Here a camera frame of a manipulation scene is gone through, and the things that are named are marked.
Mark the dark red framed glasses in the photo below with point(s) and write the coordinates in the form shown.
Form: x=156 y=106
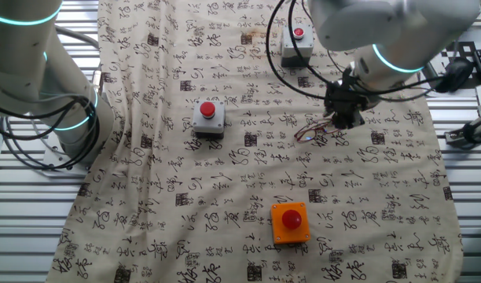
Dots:
x=311 y=131

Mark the grey box flat red button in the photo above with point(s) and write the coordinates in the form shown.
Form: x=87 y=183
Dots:
x=299 y=47

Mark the metal base connector plug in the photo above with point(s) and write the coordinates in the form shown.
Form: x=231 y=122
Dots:
x=96 y=80

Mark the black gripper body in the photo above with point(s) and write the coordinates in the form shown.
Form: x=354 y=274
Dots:
x=348 y=98

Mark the beige calligraphy print cloth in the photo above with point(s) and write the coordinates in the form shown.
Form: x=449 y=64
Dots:
x=225 y=196

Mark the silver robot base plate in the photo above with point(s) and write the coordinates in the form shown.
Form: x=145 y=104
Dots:
x=53 y=161

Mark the orange box red button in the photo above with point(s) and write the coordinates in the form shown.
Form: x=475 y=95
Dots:
x=291 y=222

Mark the black computer mouse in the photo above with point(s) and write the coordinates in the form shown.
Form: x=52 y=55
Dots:
x=465 y=70

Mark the grey box mushroom red button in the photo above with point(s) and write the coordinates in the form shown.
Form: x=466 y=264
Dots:
x=208 y=118

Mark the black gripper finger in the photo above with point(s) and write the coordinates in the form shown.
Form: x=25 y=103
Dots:
x=353 y=120
x=338 y=120

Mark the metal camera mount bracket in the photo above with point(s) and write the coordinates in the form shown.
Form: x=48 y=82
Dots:
x=470 y=133

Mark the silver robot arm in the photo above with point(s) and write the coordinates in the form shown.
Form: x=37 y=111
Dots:
x=382 y=23

